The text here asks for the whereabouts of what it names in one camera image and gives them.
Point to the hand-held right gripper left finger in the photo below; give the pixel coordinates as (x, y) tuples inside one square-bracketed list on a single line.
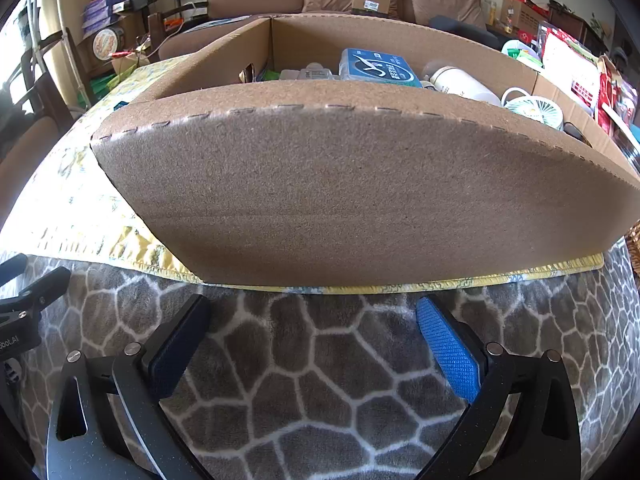
[(175, 350)]

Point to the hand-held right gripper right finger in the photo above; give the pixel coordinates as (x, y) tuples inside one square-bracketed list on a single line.
[(450, 355)]

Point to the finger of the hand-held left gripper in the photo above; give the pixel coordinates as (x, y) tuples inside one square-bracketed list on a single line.
[(45, 285), (15, 266)]

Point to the large cardboard box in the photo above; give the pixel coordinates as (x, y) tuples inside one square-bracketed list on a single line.
[(350, 185)]

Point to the large white bottle clear cap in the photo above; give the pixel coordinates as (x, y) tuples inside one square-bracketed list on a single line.
[(465, 85)]

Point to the blue floss pick box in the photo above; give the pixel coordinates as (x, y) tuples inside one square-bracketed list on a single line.
[(375, 67)]

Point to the yellow checked tablecloth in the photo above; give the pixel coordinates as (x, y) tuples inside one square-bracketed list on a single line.
[(65, 185)]

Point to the wooden chair brown seat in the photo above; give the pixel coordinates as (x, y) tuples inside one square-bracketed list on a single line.
[(25, 150)]

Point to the grey giraffe pattern blanket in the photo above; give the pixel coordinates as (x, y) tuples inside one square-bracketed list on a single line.
[(325, 360)]

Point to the wicker basket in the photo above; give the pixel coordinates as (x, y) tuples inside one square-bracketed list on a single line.
[(634, 250)]

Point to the white clothes rack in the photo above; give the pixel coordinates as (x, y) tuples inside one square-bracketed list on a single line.
[(67, 45)]

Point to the round printed tin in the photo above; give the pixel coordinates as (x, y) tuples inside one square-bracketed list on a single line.
[(107, 44)]

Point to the small white fan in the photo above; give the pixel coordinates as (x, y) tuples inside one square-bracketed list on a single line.
[(532, 107)]

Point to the purple box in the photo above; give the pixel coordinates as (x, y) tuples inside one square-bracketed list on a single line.
[(102, 20), (107, 4)]

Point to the red white printed package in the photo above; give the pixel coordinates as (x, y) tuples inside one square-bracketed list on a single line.
[(570, 65)]

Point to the white blue paper bag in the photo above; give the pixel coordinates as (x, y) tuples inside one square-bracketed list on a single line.
[(220, 22)]

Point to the dark blue cloth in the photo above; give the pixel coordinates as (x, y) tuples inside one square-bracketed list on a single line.
[(465, 30)]

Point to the brown cardboard carton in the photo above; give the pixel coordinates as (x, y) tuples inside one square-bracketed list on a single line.
[(522, 12)]

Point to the small labelled cardboard box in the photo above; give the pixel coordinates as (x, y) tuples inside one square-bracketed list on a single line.
[(371, 5)]

